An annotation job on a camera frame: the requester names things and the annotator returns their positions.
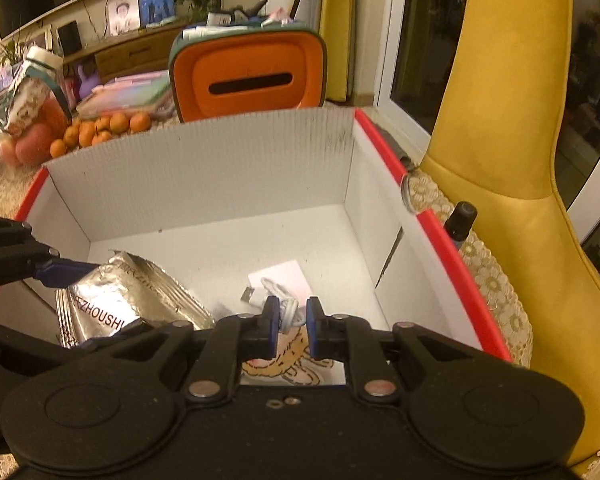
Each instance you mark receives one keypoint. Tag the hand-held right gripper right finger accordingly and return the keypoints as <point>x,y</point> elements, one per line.
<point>313,322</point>

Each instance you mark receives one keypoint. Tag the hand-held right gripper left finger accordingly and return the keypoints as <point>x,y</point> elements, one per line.
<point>274,317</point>

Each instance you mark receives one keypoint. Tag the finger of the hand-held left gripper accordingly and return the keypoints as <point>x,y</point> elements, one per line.
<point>15,345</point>
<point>55,269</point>

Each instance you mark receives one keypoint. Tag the cartoon print packet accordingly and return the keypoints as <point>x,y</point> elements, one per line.
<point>290,360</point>

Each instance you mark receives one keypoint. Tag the silver foil packet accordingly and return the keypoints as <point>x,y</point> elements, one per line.
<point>130,295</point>
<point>65,315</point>

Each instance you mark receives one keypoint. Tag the red cardboard box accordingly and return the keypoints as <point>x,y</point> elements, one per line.
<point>205,175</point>

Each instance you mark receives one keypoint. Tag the white card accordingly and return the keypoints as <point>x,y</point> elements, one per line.
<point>290,272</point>

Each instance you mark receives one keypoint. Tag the red apple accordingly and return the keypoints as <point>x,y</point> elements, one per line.
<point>5,152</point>
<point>37,142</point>

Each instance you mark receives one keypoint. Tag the row of tangerines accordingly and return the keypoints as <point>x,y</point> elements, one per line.
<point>117,122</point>

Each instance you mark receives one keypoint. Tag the clear plastic snack jar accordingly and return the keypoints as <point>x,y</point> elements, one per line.
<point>30,95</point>

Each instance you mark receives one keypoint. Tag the small black capped bottle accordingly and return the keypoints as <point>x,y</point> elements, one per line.
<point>461,217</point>

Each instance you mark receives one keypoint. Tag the stack of pastel folders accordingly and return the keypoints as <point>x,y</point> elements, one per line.
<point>130,95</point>

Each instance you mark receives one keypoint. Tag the purple toy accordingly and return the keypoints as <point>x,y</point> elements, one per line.
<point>87,80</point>

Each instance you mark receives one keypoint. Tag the small potted plant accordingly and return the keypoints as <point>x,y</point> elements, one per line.
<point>10,47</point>

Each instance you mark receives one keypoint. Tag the wooden television cabinet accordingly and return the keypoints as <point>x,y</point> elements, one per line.
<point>130,55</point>

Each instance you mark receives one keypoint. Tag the black speaker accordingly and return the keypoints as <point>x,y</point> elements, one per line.
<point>70,37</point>

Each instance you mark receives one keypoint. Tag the orange and teal stool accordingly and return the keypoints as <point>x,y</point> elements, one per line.
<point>250,60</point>

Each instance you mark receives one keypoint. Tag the portrait picture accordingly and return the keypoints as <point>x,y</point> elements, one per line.
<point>123,12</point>

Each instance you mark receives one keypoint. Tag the yellow leather chair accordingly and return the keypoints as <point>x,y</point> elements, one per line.
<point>505,110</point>

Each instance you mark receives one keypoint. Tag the yellow curtain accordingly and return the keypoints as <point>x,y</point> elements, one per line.
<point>337,35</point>

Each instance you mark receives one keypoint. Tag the white framed glass door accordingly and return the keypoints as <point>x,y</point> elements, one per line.
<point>420,35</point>

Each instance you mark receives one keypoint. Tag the black clip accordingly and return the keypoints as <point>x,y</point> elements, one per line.
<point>252,10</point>

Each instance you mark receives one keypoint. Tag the white photo frame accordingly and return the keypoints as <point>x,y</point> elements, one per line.
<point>42,40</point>

